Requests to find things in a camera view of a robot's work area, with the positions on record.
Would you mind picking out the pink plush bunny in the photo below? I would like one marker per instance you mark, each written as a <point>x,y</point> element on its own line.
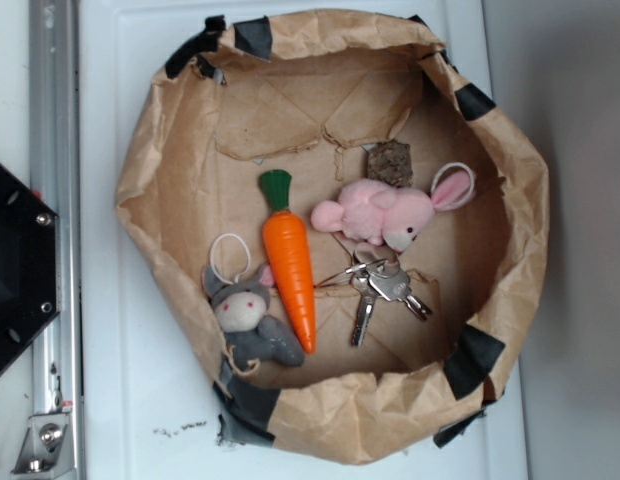
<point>381,214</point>

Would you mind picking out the orange plastic carrot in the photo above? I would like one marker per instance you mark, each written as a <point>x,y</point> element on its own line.
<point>287,250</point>

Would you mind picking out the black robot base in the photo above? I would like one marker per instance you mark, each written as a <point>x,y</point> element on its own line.
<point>28,267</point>

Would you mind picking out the brown rough block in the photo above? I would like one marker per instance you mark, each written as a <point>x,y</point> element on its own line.
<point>391,163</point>

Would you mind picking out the silver keys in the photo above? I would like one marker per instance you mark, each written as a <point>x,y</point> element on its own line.
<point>376,272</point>

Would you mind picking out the aluminium frame rail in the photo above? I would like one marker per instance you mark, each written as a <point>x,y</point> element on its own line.
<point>54,173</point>

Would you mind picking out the grey plush bunny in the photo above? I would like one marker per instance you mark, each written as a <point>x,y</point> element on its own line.
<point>241,308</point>

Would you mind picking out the metal corner bracket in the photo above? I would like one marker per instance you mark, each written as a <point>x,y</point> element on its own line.
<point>46,449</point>

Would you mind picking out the brown paper bag bin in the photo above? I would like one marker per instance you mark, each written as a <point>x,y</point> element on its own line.
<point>304,92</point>

